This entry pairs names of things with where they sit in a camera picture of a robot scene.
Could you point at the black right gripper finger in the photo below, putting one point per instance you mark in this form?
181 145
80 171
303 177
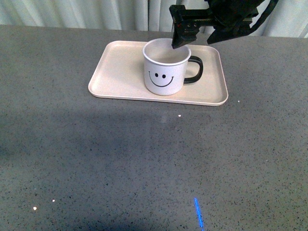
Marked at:
184 34
222 33

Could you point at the pale grey curtain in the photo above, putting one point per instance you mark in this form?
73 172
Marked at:
288 19

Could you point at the white smiley face mug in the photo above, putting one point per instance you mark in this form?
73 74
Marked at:
165 67

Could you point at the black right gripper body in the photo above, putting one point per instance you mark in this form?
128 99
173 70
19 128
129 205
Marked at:
221 14

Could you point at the beige rectangular tray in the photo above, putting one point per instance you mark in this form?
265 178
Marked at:
120 75

